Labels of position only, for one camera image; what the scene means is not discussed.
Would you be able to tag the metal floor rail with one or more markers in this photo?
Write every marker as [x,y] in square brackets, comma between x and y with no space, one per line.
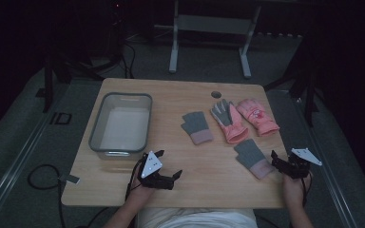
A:
[326,164]
[9,171]

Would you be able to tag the pink ski glove cartoon print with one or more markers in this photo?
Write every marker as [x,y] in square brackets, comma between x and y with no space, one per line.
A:
[258,117]

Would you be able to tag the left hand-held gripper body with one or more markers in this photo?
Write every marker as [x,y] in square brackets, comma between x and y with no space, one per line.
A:
[152,172]

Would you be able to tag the white metal desk frame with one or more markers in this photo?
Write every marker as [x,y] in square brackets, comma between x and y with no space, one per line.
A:
[214,24]

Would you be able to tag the person's right hand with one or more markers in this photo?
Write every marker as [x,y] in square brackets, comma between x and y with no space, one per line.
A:
[294,190]

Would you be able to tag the grey knit glove pink cuff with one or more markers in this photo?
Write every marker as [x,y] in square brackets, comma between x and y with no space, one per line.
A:
[252,156]
[196,126]

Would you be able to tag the black metal stand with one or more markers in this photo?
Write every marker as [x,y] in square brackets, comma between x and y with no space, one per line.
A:
[76,68]
[307,85]

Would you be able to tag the person's left hand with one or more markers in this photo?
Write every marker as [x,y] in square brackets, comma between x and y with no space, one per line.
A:
[139,193]

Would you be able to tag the person's white clothing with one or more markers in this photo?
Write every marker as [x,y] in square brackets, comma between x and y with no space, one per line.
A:
[196,219]

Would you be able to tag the black floor bracket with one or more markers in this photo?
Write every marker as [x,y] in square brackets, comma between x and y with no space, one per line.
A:
[60,118]

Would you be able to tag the pink ski glove grey palm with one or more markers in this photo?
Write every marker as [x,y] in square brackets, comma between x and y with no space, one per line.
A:
[233,125]

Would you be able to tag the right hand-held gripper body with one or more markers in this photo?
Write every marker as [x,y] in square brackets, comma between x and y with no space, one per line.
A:
[296,166]

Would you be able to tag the small grey metal piece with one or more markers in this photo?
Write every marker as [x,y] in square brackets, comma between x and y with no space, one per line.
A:
[71,179]

